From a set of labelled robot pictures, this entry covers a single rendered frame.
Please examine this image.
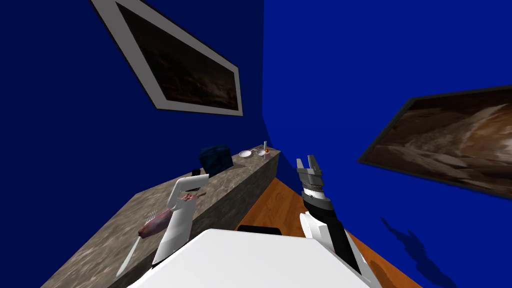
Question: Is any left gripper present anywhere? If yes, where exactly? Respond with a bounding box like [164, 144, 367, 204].
[177, 173, 210, 193]

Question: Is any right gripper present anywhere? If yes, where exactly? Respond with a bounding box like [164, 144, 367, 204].
[295, 154, 325, 189]

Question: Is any dark blue box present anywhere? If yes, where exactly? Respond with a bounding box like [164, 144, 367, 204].
[198, 144, 235, 177]

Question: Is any reddish sweet potato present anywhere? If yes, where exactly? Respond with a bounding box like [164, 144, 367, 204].
[137, 209, 174, 239]

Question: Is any silver fork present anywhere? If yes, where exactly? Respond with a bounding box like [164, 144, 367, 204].
[115, 210, 157, 278]

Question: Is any grey framed dark picture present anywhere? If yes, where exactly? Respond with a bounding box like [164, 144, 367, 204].
[91, 0, 244, 117]

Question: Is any black framed brown picture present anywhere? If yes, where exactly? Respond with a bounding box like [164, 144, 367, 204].
[357, 84, 512, 201]

